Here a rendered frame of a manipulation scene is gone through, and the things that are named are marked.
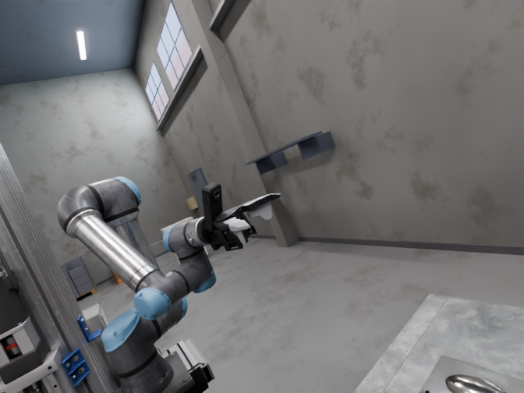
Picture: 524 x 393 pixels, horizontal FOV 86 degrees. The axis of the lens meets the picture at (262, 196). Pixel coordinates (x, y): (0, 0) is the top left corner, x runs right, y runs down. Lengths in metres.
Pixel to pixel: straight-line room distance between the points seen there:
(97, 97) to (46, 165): 2.65
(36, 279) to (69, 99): 9.89
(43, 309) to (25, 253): 0.18
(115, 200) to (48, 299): 0.37
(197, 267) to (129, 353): 0.33
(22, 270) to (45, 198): 9.11
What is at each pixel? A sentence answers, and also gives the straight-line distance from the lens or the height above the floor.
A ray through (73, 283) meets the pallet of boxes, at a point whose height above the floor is 0.49.
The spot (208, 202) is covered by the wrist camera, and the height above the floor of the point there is 1.51.
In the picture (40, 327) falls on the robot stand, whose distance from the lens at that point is 1.15.
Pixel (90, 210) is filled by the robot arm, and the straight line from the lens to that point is 0.90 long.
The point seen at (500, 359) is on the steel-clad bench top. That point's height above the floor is 0.80.
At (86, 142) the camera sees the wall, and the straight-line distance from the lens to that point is 10.42.
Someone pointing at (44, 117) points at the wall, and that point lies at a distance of 10.72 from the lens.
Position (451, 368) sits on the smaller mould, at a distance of 0.99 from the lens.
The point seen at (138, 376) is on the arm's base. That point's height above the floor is 1.11.
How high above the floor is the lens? 1.54
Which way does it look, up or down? 6 degrees down
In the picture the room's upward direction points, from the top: 22 degrees counter-clockwise
